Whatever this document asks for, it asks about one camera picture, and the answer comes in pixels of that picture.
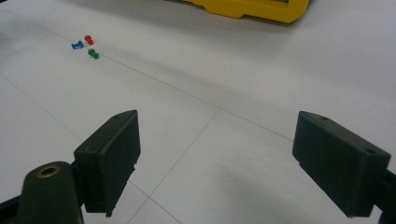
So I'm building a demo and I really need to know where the yellow plastic box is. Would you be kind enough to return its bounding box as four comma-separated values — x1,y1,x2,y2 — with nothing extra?
181,0,311,24

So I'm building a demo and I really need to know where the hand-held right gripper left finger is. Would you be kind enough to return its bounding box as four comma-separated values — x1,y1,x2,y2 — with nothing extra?
74,109,142,217

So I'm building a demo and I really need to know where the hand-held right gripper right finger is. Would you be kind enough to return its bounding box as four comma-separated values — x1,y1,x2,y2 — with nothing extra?
291,110,392,218

